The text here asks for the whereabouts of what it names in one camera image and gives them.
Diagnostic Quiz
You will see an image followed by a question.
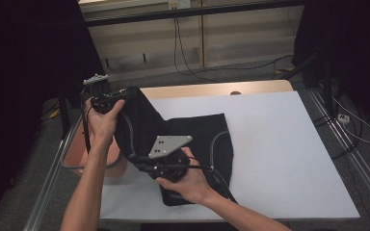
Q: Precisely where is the hand-held gripper black cable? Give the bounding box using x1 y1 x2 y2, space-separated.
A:
80 86 93 153
153 163 239 205

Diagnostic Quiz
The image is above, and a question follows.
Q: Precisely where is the white floor cable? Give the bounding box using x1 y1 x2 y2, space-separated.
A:
331 95 370 144

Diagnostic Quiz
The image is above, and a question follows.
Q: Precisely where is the black knit vest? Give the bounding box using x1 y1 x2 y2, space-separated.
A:
114 86 235 207

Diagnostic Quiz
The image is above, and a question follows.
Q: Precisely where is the black floor cable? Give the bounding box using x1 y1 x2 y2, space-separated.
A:
312 105 364 161

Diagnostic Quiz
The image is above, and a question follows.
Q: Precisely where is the white wall socket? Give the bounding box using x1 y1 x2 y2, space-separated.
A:
168 0 192 10

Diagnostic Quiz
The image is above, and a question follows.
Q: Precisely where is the right hand-held gripper black cable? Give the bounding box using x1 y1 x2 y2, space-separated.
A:
153 163 239 205

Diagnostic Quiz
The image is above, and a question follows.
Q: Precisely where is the person's right hand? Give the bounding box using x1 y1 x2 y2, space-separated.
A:
155 146 215 206

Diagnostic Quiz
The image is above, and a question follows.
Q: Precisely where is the black metal stand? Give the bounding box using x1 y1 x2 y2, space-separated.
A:
282 51 335 110

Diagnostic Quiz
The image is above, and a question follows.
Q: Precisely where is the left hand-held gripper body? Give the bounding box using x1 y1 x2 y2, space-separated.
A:
82 73 123 115

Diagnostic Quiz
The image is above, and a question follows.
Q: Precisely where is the beige cabinet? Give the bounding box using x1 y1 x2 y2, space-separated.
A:
78 0 304 83

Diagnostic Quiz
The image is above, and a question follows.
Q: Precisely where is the aluminium rail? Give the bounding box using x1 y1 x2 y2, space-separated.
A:
307 88 370 219
22 118 78 231

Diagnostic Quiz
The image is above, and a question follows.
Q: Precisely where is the black curtain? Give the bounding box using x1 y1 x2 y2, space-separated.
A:
292 0 370 136
0 0 112 222

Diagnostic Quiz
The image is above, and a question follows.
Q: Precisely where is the black hanging cable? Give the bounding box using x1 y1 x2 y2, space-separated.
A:
172 17 295 84

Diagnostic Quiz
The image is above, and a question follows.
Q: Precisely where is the left hand-held gripper black cable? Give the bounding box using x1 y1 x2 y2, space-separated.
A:
80 86 93 153

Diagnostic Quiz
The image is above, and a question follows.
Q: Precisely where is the person's left hand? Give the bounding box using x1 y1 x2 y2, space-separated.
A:
85 99 126 148

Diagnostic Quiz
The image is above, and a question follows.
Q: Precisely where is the black horizontal bar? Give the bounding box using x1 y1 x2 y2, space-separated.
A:
83 0 304 28

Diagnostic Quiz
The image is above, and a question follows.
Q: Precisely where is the black tripod stand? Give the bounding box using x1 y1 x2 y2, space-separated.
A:
57 81 88 139

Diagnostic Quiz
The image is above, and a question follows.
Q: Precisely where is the pink basket with grey rim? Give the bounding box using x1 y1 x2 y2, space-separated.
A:
60 105 129 177

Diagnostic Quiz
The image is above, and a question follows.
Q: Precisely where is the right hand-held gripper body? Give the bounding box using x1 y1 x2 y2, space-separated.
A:
147 135 194 184

